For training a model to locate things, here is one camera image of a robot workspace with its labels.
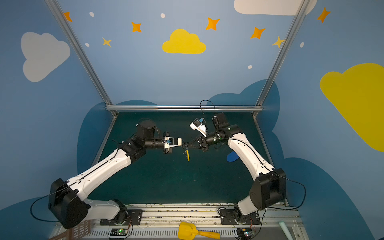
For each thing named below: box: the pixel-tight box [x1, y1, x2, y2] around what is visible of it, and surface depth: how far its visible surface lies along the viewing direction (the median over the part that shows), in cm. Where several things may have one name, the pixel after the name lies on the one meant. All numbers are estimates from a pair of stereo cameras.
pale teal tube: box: [278, 221, 294, 240], surface depth 72 cm
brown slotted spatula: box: [50, 219, 91, 240], surface depth 71 cm
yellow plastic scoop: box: [178, 222, 221, 240], surface depth 71 cm
